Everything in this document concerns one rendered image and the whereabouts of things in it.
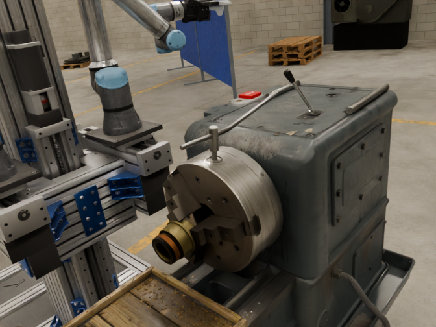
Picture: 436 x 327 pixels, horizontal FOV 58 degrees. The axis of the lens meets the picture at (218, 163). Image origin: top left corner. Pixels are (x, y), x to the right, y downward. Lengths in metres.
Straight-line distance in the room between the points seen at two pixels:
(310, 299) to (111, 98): 0.96
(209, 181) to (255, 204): 0.12
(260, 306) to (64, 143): 0.92
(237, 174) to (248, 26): 11.79
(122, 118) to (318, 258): 0.87
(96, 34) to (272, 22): 10.77
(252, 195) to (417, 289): 1.71
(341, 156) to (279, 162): 0.20
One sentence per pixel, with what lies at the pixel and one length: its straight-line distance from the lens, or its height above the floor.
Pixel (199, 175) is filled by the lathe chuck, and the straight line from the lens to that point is 0.96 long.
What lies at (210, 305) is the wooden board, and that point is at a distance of 1.04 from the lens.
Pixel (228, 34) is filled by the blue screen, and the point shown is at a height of 1.05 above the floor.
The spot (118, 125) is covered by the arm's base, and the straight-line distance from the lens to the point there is 1.54.
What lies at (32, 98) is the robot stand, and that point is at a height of 1.36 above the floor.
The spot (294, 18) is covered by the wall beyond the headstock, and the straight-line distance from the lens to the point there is 11.93.
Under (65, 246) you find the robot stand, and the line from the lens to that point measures 1.52.
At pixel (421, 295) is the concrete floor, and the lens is 2.48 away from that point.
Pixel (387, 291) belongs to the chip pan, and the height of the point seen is 0.54.
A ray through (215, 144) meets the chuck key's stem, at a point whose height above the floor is 1.28.
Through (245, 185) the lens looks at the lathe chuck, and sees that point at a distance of 0.93.
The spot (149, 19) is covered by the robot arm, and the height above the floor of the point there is 1.55.
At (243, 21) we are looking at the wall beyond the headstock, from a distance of 12.74.
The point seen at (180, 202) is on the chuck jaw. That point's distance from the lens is 0.98.
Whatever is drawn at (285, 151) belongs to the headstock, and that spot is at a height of 1.23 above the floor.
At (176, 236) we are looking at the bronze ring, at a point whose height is 1.11.
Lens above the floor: 1.61
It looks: 23 degrees down
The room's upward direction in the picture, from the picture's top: 7 degrees counter-clockwise
